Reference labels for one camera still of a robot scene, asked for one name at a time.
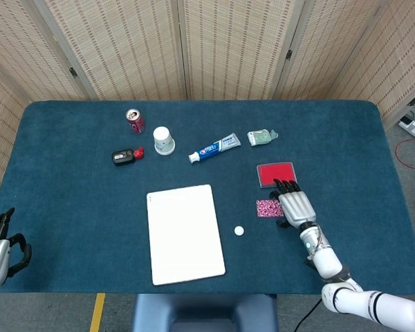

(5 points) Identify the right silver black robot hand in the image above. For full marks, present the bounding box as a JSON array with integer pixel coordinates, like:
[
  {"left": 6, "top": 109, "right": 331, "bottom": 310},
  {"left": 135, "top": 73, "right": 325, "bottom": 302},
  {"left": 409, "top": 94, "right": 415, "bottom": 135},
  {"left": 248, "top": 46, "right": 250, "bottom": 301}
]
[{"left": 269, "top": 178, "right": 316, "bottom": 230}]

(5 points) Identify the pink patterned card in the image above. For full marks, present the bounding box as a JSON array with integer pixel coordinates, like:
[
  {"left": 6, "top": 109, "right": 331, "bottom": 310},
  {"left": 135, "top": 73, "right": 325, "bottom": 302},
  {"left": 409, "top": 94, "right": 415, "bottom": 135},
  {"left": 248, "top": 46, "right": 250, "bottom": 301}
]
[{"left": 256, "top": 199, "right": 285, "bottom": 219}]

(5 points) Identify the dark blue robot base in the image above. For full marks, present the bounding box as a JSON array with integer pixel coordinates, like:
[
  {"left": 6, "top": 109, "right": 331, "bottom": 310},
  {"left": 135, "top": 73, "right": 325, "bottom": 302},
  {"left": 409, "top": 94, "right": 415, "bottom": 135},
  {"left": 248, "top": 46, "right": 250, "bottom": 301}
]
[{"left": 131, "top": 293, "right": 279, "bottom": 332}]

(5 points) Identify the white rectangular board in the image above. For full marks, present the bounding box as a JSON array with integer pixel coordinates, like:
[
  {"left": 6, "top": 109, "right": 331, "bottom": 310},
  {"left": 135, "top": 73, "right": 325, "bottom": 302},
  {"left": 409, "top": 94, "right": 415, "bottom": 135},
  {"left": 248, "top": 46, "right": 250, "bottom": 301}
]
[{"left": 146, "top": 184, "right": 227, "bottom": 286}]

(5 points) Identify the red ink pad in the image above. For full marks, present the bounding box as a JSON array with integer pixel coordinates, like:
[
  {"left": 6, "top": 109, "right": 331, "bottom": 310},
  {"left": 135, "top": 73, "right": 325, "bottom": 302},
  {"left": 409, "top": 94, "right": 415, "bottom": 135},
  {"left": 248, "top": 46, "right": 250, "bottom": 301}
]
[{"left": 256, "top": 161, "right": 298, "bottom": 190}]

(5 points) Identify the small green bottle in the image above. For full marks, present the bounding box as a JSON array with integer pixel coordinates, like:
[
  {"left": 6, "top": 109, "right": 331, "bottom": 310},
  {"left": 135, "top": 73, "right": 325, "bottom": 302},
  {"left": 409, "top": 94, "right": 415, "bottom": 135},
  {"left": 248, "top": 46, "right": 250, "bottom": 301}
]
[{"left": 247, "top": 128, "right": 279, "bottom": 147}]

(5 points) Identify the dark blue table cloth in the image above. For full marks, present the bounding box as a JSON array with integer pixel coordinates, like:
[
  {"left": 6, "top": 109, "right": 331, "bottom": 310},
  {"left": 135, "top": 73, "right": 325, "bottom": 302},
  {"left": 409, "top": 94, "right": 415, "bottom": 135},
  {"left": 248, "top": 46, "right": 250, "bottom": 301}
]
[{"left": 0, "top": 100, "right": 415, "bottom": 295}]

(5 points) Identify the blue white toothpaste tube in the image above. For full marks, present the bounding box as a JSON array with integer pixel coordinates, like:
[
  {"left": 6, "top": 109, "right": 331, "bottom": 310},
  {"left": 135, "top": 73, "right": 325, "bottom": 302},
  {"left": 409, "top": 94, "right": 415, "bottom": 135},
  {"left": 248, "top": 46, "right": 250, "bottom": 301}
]
[{"left": 187, "top": 132, "right": 242, "bottom": 165}]

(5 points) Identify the upturned white paper cup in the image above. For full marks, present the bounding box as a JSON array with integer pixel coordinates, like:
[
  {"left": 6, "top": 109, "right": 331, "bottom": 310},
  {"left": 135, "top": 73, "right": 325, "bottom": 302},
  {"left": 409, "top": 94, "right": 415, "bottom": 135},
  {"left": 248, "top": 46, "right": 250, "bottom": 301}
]
[{"left": 152, "top": 126, "right": 176, "bottom": 156}]

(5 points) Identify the black ink bottle red cap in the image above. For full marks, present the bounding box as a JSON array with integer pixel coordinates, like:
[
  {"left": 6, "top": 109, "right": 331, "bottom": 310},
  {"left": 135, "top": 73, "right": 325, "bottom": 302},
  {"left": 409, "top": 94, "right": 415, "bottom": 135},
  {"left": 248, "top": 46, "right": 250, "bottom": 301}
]
[{"left": 111, "top": 147, "right": 145, "bottom": 167}]

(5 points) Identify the red soda can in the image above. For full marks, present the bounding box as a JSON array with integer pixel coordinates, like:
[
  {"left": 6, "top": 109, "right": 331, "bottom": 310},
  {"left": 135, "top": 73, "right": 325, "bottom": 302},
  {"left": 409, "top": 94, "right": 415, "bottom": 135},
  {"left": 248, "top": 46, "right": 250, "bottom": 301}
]
[{"left": 125, "top": 108, "right": 146, "bottom": 134}]

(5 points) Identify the bamboo folding screen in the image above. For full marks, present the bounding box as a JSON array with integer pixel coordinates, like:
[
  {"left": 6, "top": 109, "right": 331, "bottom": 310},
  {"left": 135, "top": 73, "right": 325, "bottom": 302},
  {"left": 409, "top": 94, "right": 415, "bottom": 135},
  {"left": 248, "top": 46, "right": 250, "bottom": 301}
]
[{"left": 0, "top": 0, "right": 415, "bottom": 190}]

